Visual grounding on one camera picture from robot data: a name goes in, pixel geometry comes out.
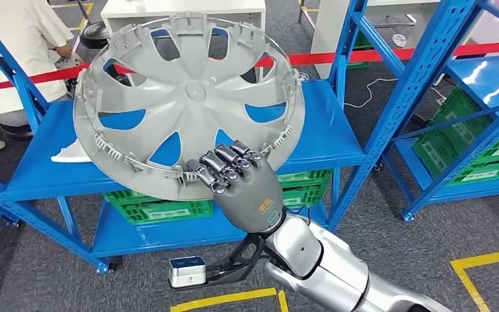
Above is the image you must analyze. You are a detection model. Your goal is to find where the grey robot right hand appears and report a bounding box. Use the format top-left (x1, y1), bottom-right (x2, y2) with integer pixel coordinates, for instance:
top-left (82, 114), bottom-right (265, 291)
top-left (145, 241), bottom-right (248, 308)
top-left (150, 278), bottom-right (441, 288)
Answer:
top-left (186, 140), bottom-right (286, 235)

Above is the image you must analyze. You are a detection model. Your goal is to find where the grey plastic wheel cover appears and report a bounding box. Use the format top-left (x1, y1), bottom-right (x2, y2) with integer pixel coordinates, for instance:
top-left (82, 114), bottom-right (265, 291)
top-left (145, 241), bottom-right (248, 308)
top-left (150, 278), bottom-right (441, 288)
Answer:
top-left (73, 12), bottom-right (306, 202)

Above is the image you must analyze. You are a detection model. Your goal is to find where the white plastic panel part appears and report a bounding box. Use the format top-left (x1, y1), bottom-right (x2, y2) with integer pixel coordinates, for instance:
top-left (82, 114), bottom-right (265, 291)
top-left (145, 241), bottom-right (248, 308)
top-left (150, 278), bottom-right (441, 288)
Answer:
top-left (50, 138), bottom-right (93, 164)

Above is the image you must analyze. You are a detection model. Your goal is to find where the green plastic crate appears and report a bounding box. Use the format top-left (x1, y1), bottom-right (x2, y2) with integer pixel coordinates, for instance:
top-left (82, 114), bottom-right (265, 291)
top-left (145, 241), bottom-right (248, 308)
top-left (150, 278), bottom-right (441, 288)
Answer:
top-left (275, 169), bottom-right (333, 189)
top-left (280, 185), bottom-right (330, 211)
top-left (347, 30), bottom-right (373, 70)
top-left (432, 86), bottom-right (499, 166)
top-left (411, 129), bottom-right (499, 187)
top-left (112, 198), bottom-right (214, 226)
top-left (103, 189), bottom-right (177, 207)

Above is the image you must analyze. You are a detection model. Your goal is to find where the red barrier belt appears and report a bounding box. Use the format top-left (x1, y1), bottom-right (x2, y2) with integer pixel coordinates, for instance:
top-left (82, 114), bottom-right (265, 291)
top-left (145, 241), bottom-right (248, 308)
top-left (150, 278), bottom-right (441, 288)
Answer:
top-left (0, 40), bottom-right (499, 94)

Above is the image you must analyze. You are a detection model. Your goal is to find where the person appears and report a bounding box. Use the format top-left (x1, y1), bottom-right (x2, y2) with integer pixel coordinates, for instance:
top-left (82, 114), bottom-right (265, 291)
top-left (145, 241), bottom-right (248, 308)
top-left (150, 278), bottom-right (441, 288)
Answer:
top-left (0, 0), bottom-right (84, 155)

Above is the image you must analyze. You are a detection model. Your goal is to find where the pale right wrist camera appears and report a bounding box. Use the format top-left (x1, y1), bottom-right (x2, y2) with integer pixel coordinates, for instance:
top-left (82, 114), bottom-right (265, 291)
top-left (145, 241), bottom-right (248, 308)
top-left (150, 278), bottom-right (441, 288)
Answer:
top-left (168, 257), bottom-right (207, 289)

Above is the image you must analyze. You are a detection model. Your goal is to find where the white floor cable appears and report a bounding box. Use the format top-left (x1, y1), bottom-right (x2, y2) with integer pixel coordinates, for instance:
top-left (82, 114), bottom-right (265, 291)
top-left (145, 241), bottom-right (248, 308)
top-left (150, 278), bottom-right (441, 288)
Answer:
top-left (344, 77), bottom-right (399, 109)

